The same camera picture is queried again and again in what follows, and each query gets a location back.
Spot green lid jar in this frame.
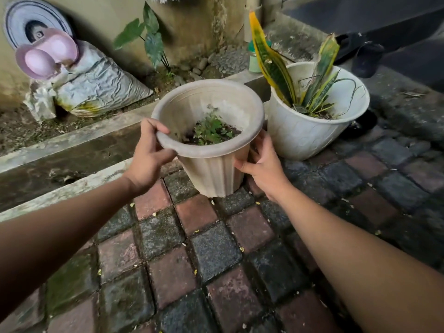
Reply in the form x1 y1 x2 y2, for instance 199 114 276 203
248 39 272 74

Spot pink plastic container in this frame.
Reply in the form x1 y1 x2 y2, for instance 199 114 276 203
15 28 80 81

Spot person's right forearm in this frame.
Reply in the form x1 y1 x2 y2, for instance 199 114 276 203
277 185 444 333

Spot green leafy plant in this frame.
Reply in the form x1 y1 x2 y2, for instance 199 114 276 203
113 2 171 73

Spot round stone slab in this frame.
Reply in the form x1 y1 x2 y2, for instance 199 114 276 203
210 44 250 76

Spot person's left forearm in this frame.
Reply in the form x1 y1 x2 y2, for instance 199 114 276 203
0 175 139 321

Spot person's right hand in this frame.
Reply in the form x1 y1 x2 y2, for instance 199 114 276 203
233 129 294 204

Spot person's left hand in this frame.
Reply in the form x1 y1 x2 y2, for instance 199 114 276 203
123 117 178 197

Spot tall white ribbed pot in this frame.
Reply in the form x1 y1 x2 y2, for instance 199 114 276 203
151 79 265 198

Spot white drain pipe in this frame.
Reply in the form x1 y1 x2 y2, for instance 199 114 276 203
242 0 263 44

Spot white crumpled sack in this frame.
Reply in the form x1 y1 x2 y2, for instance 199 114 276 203
23 39 154 122

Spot round metal lid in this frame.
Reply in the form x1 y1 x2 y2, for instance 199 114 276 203
3 0 74 51

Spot small black plant pot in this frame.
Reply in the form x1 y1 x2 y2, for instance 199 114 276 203
338 109 379 140

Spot dark steps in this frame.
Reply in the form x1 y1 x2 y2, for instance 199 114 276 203
281 0 444 91

